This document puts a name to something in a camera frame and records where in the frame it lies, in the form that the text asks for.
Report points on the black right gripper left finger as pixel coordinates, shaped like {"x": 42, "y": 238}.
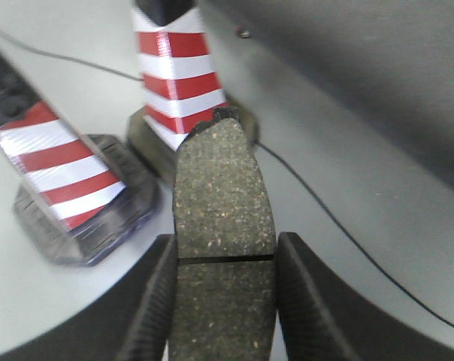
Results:
{"x": 131, "y": 321}

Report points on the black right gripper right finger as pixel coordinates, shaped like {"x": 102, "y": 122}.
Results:
{"x": 323, "y": 318}

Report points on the brake pad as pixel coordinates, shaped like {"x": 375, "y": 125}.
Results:
{"x": 226, "y": 241}

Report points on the left striped traffic cone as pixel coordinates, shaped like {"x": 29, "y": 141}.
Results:
{"x": 81, "y": 195}

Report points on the striped traffic cone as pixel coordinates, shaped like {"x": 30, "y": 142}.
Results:
{"x": 180, "y": 83}
{"x": 81, "y": 195}

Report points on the right striped traffic cone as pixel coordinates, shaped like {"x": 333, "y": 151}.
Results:
{"x": 180, "y": 83}

